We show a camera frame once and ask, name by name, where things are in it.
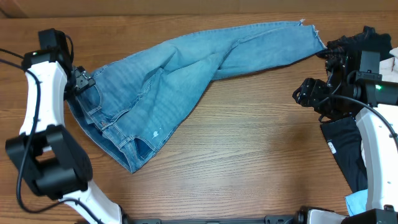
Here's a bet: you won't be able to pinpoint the light blue denim jeans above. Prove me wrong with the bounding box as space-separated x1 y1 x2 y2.
68 21 325 172

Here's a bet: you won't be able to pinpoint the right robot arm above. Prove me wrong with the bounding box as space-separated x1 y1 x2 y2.
292 50 397 223

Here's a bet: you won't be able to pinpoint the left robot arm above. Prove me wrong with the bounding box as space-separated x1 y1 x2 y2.
5 28 128 223

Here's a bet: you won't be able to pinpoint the dark navy garment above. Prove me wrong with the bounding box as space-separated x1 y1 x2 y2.
320 117 368 193

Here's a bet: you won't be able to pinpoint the black patterned garment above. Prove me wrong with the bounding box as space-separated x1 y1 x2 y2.
317 26 393 82

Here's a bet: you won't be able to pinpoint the pale pink garment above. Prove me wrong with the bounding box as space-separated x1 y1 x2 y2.
379 48 398 83

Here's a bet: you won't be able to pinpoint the light blue shirt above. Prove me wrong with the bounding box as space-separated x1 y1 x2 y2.
345 189 368 217

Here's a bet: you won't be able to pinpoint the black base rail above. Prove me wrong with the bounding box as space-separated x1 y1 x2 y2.
122 215 294 224

